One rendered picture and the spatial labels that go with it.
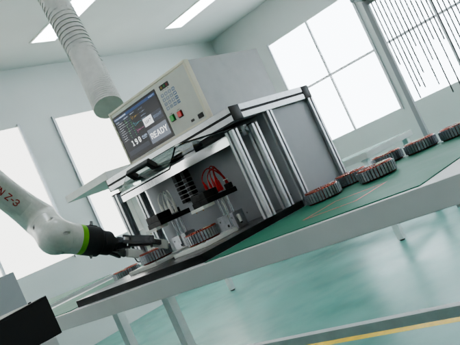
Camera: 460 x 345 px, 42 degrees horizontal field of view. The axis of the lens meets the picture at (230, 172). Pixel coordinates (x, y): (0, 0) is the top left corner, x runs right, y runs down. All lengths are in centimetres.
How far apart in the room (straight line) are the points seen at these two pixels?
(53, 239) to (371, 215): 96
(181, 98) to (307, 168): 46
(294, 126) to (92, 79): 158
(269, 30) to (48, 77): 342
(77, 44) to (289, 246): 239
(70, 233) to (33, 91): 590
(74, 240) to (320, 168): 82
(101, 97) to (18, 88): 440
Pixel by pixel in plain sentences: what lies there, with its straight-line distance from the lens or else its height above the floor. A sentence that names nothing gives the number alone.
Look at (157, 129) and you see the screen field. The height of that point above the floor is 118.
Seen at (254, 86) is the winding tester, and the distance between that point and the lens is 209.
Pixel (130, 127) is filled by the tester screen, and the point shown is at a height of 123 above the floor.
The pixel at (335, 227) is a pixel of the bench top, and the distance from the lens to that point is 123.
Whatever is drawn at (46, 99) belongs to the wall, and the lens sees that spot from 768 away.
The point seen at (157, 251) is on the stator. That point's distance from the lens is 196.
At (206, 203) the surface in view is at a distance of 185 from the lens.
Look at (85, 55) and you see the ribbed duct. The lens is 343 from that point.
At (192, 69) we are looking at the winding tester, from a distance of 191.
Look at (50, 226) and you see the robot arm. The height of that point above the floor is 101.
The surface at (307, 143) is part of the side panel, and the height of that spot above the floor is 93.
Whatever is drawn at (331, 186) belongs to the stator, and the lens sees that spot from 174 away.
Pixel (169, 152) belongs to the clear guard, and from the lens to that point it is 167.
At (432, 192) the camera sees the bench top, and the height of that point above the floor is 73.
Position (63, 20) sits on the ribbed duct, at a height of 215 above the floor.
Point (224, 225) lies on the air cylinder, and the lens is 193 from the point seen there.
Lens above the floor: 87
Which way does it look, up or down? 2 degrees up
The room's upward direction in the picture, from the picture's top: 24 degrees counter-clockwise
